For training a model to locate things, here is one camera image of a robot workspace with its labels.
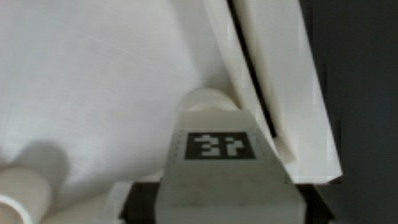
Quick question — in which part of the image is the white square table top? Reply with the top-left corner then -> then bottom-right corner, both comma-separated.
0,0 -> 298,224

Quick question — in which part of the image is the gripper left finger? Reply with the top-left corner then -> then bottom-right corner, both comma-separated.
99,182 -> 160,224

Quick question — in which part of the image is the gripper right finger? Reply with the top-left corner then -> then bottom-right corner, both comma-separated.
296,184 -> 337,224

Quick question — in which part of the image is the white U-shaped obstacle fence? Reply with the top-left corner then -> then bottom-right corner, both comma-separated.
232,0 -> 343,184

